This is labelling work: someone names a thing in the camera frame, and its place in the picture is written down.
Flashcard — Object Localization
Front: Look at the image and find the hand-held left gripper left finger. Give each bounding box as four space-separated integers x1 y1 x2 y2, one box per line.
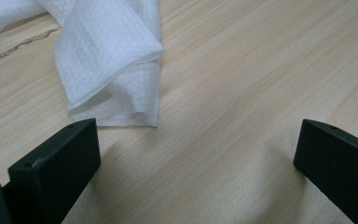
1 118 102 224

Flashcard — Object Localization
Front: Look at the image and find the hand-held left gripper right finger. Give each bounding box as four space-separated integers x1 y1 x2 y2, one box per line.
293 119 358 224

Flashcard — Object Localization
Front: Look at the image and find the white paper towel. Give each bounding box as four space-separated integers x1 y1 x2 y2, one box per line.
0 0 166 128

